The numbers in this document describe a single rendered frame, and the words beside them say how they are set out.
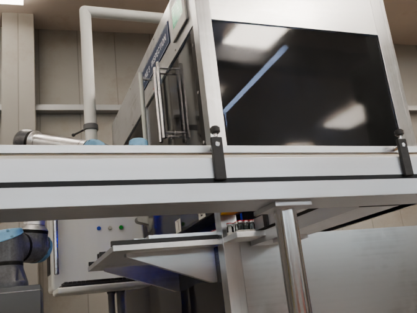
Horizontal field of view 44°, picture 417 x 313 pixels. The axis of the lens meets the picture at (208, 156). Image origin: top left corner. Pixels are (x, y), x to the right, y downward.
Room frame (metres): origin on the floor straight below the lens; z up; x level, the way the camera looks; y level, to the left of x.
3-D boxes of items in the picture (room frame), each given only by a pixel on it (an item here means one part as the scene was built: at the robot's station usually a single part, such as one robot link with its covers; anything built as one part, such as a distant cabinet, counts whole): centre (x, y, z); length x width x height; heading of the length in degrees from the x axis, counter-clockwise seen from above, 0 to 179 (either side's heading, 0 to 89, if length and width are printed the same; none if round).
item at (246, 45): (2.09, -0.47, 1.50); 0.85 x 0.01 x 0.59; 111
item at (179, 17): (2.09, 0.06, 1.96); 0.21 x 0.01 x 0.21; 21
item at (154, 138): (2.59, 0.24, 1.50); 0.47 x 0.01 x 0.59; 21
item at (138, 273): (2.41, 0.36, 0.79); 0.34 x 0.03 x 0.13; 111
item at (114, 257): (2.18, 0.26, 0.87); 0.70 x 0.48 x 0.02; 21
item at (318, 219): (1.64, -0.30, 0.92); 0.69 x 0.15 x 0.16; 21
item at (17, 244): (1.99, 0.81, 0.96); 0.13 x 0.12 x 0.14; 159
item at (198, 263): (1.95, 0.18, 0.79); 0.34 x 0.03 x 0.13; 111
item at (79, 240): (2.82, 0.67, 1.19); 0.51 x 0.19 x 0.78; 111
